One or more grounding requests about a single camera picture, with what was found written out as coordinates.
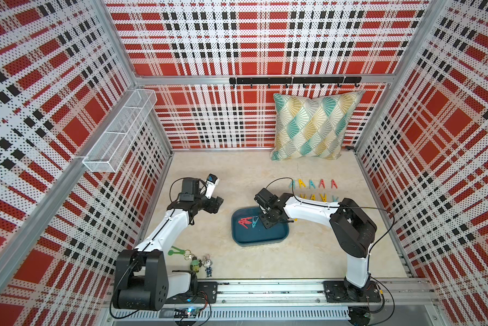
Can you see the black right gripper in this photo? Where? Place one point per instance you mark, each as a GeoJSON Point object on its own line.
{"type": "Point", "coordinates": [266, 224]}

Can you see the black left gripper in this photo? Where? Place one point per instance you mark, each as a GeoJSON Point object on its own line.
{"type": "Point", "coordinates": [214, 204]}

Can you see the teal plastic storage box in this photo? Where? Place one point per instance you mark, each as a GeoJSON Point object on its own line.
{"type": "Point", "coordinates": [258, 235]}

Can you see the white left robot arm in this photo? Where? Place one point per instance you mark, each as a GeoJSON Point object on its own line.
{"type": "Point", "coordinates": [142, 282]}

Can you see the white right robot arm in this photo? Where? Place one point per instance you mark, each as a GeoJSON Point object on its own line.
{"type": "Point", "coordinates": [352, 227]}

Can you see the geometric patterned pillow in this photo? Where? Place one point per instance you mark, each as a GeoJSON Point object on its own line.
{"type": "Point", "coordinates": [312, 127]}

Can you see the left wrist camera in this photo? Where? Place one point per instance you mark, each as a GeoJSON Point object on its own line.
{"type": "Point", "coordinates": [211, 183]}

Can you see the green figurine keychain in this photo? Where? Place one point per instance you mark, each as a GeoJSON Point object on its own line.
{"type": "Point", "coordinates": [196, 265]}

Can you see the rabbit figurine keychain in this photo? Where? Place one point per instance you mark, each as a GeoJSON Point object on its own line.
{"type": "Point", "coordinates": [207, 264]}

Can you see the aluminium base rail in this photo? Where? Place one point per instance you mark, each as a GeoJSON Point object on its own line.
{"type": "Point", "coordinates": [312, 301]}

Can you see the black hook rail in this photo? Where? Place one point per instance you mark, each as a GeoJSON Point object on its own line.
{"type": "Point", "coordinates": [287, 81]}

